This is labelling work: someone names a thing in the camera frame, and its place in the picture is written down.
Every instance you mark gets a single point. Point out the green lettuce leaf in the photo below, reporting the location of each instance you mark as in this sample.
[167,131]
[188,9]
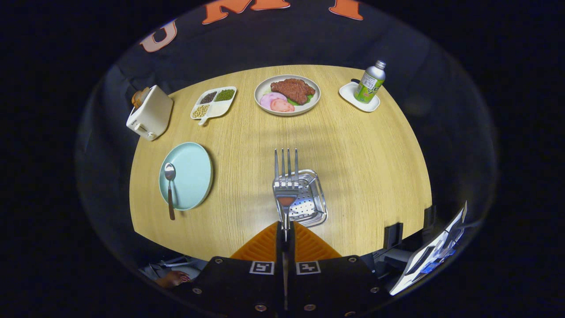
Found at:
[292,102]

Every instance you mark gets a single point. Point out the beige round food plate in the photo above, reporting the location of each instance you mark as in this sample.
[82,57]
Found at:
[263,90]

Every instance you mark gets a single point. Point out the metal fork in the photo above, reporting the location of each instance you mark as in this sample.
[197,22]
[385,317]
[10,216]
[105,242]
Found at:
[286,190]

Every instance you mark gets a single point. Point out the light blue round plate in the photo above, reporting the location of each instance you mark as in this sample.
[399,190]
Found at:
[192,176]

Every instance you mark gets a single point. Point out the pile of dark beans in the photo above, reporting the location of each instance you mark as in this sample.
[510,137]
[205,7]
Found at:
[208,97]

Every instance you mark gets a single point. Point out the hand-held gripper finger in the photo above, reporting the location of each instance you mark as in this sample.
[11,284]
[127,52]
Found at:
[280,254]
[290,254]

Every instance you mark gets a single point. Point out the perforated metal basket tray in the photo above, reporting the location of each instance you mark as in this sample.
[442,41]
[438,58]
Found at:
[309,203]

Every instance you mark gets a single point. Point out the silver bottle with green label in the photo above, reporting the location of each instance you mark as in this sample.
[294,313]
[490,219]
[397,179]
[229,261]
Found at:
[371,84]

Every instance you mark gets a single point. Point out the pink ham slice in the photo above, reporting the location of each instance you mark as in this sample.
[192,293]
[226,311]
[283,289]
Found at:
[282,106]
[269,99]

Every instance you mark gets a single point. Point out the black table clamp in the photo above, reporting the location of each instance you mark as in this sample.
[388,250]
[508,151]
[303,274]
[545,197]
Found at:
[429,217]
[393,235]

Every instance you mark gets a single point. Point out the toasted bread slice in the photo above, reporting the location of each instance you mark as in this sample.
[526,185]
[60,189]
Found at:
[140,96]

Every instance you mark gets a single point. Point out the white square coaster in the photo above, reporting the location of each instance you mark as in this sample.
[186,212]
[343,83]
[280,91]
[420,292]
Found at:
[348,92]

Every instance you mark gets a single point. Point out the white divided dish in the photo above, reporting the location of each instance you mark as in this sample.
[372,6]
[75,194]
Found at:
[216,108]

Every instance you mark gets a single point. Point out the brown steak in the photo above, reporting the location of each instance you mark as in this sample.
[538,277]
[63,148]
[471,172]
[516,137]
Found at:
[293,90]

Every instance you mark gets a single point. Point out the white toaster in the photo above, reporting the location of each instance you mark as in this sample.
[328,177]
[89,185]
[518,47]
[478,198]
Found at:
[150,117]

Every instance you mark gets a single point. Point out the pile of green beans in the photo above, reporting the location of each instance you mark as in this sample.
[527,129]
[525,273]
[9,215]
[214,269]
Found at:
[225,95]

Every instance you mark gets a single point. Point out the metal spoon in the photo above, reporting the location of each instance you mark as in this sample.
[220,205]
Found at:
[169,171]

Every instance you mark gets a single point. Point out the pile of yellow soybeans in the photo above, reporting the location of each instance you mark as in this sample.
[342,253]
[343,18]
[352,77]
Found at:
[201,110]

